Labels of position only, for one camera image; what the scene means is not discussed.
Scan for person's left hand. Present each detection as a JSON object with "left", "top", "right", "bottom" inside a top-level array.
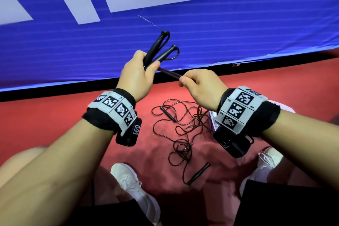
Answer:
[{"left": 116, "top": 50, "right": 161, "bottom": 103}]

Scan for person's right hand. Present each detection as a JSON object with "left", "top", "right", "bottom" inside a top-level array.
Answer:
[{"left": 179, "top": 69, "right": 229, "bottom": 112}]

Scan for black jump rope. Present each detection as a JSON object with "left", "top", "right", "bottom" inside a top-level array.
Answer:
[
  {"left": 151, "top": 99, "right": 211, "bottom": 186},
  {"left": 143, "top": 30, "right": 184, "bottom": 79}
]

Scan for person's right forearm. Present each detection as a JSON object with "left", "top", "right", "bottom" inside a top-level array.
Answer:
[{"left": 260, "top": 109, "right": 339, "bottom": 192}]

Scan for person's left forearm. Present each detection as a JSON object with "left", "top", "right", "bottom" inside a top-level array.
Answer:
[{"left": 0, "top": 118, "right": 115, "bottom": 226}]

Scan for black wristband with marker tiles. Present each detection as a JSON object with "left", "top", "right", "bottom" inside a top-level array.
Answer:
[
  {"left": 82, "top": 88, "right": 138, "bottom": 137},
  {"left": 214, "top": 85, "right": 281, "bottom": 138}
]

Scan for blue banner with white lettering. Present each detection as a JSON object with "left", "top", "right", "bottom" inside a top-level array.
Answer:
[{"left": 0, "top": 0, "right": 339, "bottom": 92}]

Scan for black banner base strip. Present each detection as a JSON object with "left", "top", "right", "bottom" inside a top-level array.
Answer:
[{"left": 0, "top": 50, "right": 339, "bottom": 102}]

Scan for white sneaker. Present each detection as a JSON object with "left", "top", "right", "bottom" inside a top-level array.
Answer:
[
  {"left": 239, "top": 147, "right": 284, "bottom": 197},
  {"left": 110, "top": 163, "right": 161, "bottom": 225}
]

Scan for person's left leg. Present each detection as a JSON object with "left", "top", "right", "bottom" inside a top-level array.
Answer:
[{"left": 0, "top": 146, "right": 128, "bottom": 206}]

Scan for person's leg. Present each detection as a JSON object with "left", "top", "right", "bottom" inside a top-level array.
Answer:
[
  {"left": 0, "top": 146, "right": 128, "bottom": 206},
  {"left": 267, "top": 154, "right": 319, "bottom": 189}
]

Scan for person's right leg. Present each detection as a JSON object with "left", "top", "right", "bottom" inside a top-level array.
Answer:
[{"left": 267, "top": 154, "right": 319, "bottom": 189}]

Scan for black shorts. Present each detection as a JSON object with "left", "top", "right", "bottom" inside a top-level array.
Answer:
[{"left": 63, "top": 179, "right": 339, "bottom": 226}]

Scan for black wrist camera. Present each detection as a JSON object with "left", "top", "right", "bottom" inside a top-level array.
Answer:
[
  {"left": 115, "top": 117, "right": 143, "bottom": 147},
  {"left": 212, "top": 126, "right": 255, "bottom": 159}
]

